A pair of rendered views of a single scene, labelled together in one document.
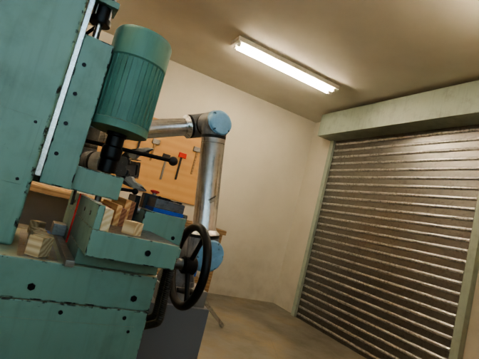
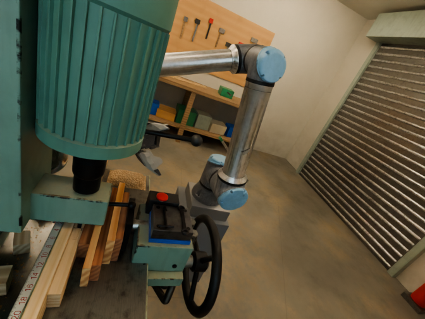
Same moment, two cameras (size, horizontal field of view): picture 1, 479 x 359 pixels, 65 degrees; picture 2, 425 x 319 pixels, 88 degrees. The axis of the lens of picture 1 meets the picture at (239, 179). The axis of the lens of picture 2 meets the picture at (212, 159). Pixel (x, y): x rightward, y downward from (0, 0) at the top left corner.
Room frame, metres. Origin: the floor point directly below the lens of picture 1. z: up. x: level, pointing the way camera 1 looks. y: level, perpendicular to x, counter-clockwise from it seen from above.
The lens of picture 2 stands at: (0.78, 0.14, 1.38)
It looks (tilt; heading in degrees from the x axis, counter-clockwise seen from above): 25 degrees down; 5
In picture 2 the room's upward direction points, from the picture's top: 23 degrees clockwise
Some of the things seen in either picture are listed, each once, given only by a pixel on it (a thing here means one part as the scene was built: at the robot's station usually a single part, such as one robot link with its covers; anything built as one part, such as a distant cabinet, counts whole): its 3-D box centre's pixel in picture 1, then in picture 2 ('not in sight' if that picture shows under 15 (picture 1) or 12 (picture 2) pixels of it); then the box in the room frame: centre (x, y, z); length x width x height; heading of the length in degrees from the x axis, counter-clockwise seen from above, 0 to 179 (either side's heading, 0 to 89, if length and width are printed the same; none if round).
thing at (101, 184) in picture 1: (94, 185); (74, 201); (1.11, 0.41, 0.99); 0.14 x 0.07 x 0.09; 119
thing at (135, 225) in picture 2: (140, 211); (140, 225); (1.17, 0.27, 0.95); 0.09 x 0.07 x 0.09; 29
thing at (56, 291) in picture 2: not in sight; (91, 196); (1.21, 0.45, 0.92); 0.55 x 0.02 x 0.04; 29
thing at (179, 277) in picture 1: (177, 272); (209, 188); (1.91, 0.18, 0.67); 0.19 x 0.19 x 0.10
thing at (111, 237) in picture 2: (118, 209); (114, 218); (1.17, 0.34, 0.94); 0.20 x 0.02 x 0.08; 29
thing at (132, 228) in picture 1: (132, 228); not in sight; (0.91, 0.22, 0.92); 0.03 x 0.03 x 0.03; 71
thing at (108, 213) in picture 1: (88, 207); (69, 226); (1.10, 0.41, 0.92); 0.60 x 0.02 x 0.05; 29
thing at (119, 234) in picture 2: (124, 211); (120, 223); (1.16, 0.32, 0.94); 0.16 x 0.01 x 0.07; 29
